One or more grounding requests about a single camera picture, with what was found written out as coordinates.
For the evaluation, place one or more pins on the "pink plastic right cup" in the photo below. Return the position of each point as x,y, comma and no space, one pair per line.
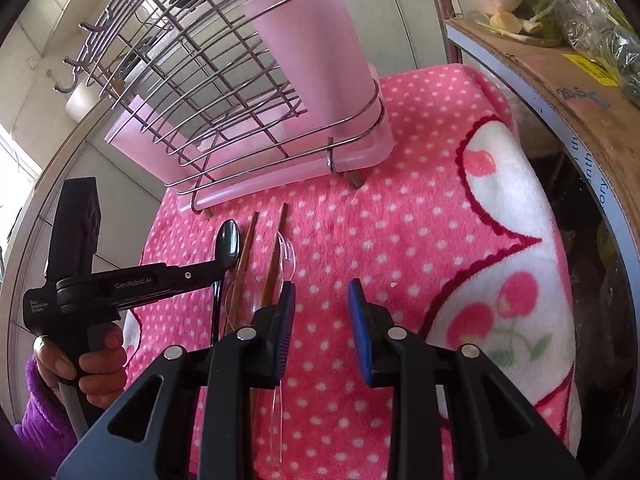
317,47

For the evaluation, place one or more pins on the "black plastic spoon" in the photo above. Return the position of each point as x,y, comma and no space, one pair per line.
227,253

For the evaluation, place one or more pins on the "pink plastic left cup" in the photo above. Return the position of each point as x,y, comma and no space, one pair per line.
147,139

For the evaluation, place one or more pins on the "left hand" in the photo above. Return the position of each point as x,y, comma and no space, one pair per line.
105,377

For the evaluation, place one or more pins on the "metal wire utensil rack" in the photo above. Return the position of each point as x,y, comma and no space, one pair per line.
190,60

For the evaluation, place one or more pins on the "bagged green vegetables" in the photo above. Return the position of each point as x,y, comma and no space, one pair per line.
589,31

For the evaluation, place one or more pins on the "pink plastic cup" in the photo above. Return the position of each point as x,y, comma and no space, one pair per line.
317,47
147,139

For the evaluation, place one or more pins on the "metal shelf rack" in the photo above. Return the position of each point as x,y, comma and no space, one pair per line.
607,245

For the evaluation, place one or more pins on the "brown wooden chopstick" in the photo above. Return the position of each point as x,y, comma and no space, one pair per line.
265,370
234,299

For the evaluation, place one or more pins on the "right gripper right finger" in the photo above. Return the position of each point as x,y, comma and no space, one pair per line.
495,432

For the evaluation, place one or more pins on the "pink drip tray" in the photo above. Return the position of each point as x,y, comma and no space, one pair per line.
278,145

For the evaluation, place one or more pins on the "pink polka dot towel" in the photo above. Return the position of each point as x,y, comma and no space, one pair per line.
452,233

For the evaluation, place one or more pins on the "purple sleeve forearm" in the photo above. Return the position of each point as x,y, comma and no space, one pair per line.
45,429

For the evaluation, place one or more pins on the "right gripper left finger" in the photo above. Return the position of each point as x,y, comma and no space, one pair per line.
147,433

